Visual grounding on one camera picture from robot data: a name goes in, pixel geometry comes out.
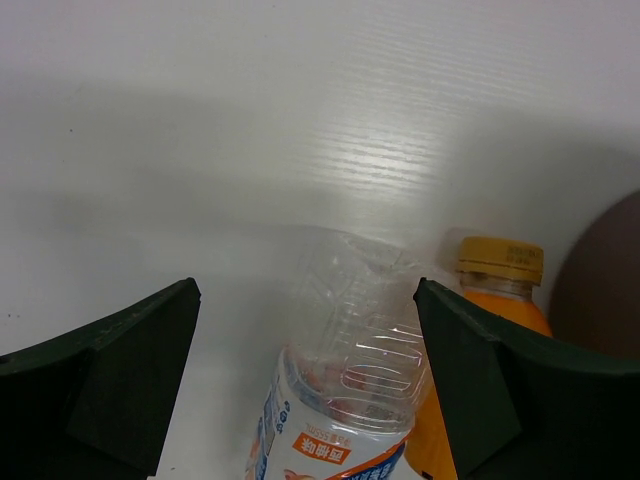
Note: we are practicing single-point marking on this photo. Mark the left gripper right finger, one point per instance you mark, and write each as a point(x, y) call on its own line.
point(520, 405)

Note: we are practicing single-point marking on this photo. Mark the clear bottle white blue label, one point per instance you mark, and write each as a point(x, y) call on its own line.
point(349, 378)

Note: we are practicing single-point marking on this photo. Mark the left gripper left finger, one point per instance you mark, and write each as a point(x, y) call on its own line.
point(97, 401)

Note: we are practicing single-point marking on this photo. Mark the orange juice bottle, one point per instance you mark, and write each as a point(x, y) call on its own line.
point(498, 275)

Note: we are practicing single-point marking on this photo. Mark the brown plastic bin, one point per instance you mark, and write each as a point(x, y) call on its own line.
point(594, 302)

